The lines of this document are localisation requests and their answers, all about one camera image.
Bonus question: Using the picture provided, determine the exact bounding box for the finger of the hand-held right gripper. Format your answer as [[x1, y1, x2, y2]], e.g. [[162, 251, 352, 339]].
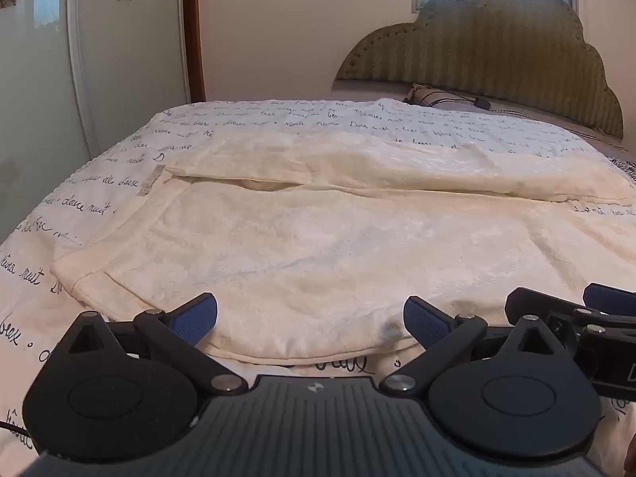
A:
[[505, 287, 586, 327], [574, 283, 636, 347]]

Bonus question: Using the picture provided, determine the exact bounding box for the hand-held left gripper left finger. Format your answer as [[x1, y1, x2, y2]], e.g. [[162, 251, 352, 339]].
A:
[[64, 292, 249, 398]]

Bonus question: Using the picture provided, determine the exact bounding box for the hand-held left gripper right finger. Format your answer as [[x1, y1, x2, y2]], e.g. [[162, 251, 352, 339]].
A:
[[380, 295, 568, 393]]

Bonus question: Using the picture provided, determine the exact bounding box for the cream fleece blanket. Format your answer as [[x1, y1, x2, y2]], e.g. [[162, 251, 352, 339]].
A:
[[50, 132, 636, 366]]

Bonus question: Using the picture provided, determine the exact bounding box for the dark patterned cloth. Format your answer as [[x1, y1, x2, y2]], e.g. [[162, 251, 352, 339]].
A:
[[609, 156, 636, 180]]

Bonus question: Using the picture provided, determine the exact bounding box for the white script-printed bedsheet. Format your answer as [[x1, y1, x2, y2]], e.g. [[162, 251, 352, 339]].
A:
[[0, 98, 636, 477]]

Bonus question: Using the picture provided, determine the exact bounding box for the striped grey pillow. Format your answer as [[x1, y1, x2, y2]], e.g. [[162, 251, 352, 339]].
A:
[[402, 83, 636, 152]]

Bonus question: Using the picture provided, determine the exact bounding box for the green padded headboard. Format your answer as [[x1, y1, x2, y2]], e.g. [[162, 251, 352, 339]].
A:
[[335, 0, 624, 140]]

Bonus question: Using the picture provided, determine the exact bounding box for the white wardrobe door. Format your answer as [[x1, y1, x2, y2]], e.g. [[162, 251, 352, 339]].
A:
[[0, 0, 192, 244]]

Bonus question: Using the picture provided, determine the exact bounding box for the black cable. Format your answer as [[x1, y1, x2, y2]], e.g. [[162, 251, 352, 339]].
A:
[[0, 420, 37, 452]]

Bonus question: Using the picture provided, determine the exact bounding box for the brown wooden door frame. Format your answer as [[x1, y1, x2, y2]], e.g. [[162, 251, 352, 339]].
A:
[[181, 0, 207, 103]]

